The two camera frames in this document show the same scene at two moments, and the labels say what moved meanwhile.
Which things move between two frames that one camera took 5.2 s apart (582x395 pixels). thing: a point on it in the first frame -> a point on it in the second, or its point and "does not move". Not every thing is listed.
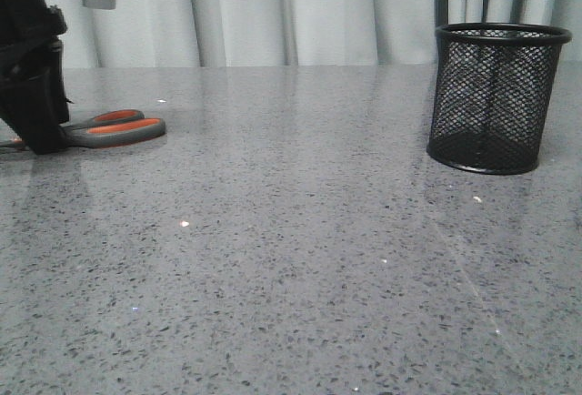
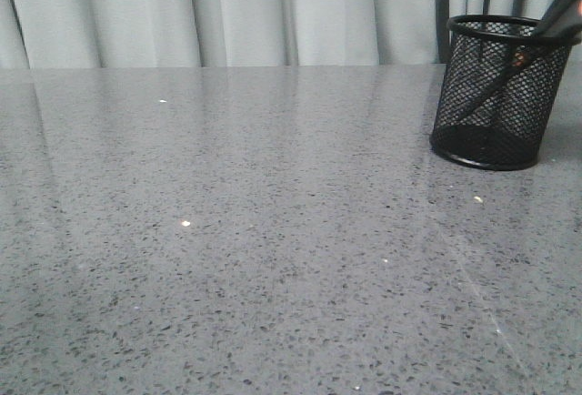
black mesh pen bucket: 493,95 does not move
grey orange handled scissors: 108,129 -> 561,22
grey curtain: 310,12 does not move
